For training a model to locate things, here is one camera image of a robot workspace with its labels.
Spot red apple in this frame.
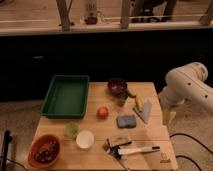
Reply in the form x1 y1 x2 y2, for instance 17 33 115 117
97 106 109 119

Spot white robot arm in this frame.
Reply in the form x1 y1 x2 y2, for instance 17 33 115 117
158 62 213 125

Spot small green cup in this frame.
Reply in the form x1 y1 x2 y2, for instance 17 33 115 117
64 123 79 139

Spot grey blue cloth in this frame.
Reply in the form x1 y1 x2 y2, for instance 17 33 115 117
133 100 152 124

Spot yellow corn cob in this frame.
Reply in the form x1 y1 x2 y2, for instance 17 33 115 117
135 95 143 112

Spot blue sponge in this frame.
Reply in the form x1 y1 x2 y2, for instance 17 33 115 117
116 115 136 128

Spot green pepper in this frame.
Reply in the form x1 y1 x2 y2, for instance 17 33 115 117
127 90 136 98

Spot small dark glass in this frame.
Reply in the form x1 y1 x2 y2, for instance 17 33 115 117
117 95 127 107

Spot dark maroon bowl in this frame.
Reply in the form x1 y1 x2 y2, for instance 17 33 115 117
107 78 127 97

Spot brown scrub block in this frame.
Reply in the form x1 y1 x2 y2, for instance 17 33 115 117
103 134 133 152

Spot green plastic tray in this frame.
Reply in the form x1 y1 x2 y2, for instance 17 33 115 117
42 75 89 119

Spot orange bowl with food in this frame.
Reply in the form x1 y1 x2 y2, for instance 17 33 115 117
28 134 60 169

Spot black cable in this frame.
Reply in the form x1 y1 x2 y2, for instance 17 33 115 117
169 132 213 171

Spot white handled brush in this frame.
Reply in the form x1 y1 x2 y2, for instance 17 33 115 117
109 146 160 160

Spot black stand post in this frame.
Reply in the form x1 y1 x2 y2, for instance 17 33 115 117
0 130 12 171

